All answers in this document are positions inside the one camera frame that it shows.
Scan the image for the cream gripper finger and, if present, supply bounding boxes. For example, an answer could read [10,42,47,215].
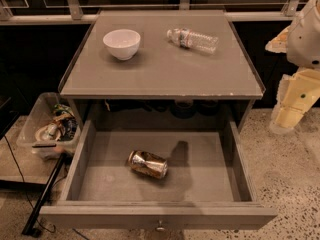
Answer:
[269,67,320,134]
[265,27,289,53]

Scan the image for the crushed orange soda can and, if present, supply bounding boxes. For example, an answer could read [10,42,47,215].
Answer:
[128,150,168,179]

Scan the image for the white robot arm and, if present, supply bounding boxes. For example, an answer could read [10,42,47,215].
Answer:
[265,0,320,134]

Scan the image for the grey cabinet with counter top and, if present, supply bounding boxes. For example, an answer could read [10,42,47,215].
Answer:
[57,9,267,132]

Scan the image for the open grey top drawer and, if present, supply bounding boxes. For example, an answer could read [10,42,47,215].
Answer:
[40,121,277,230]

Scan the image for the metal drawer knob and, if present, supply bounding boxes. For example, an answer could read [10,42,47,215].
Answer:
[155,220,166,232]

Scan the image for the clear plastic water bottle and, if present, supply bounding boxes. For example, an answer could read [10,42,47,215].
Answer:
[167,28,219,54]

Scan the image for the white ceramic bowl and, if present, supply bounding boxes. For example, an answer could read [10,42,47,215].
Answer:
[103,29,141,60]

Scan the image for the colourful snack bags in bin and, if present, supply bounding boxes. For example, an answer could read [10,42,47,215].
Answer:
[53,103,78,141]

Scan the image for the clear plastic storage bin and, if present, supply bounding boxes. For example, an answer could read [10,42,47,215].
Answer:
[17,92,81,160]

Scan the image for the white plate in bin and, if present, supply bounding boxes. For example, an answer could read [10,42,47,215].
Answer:
[35,125,61,141]

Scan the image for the black floor stand bar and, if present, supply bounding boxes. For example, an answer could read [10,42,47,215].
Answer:
[22,153,67,236]

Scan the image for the metal window railing frame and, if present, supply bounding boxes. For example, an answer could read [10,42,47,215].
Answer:
[0,0,308,25]

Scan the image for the black cable on floor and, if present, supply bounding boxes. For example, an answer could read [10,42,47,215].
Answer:
[2,135,57,234]

